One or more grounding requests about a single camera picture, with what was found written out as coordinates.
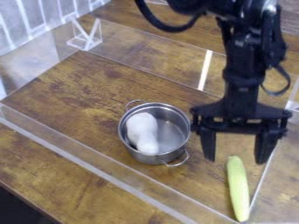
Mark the clear acrylic triangle stand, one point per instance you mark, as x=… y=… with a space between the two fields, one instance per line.
x=85 y=40

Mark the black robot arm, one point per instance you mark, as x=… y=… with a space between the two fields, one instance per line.
x=255 y=48

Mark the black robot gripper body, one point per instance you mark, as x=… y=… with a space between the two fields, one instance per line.
x=239 y=114

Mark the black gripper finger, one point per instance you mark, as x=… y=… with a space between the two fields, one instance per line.
x=208 y=143
x=264 y=145

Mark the stainless steel pot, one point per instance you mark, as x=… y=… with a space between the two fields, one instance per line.
x=173 y=132

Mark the white cloth in pot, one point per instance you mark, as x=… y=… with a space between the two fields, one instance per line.
x=141 y=133

